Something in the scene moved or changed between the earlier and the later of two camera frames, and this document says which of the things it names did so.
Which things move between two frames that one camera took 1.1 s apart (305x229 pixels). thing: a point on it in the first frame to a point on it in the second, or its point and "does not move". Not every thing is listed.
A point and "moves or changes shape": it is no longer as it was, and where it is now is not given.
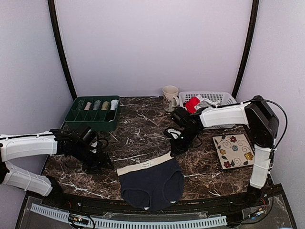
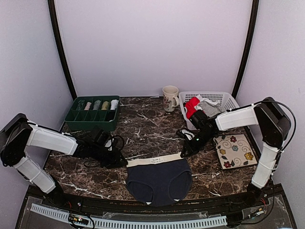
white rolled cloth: (114, 104) does not move
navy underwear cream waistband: (153, 184) moves or changes shape
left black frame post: (52, 12) does not move
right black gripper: (177, 148) to (192, 150)
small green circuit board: (80, 220) does not move
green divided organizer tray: (98, 113) does not move
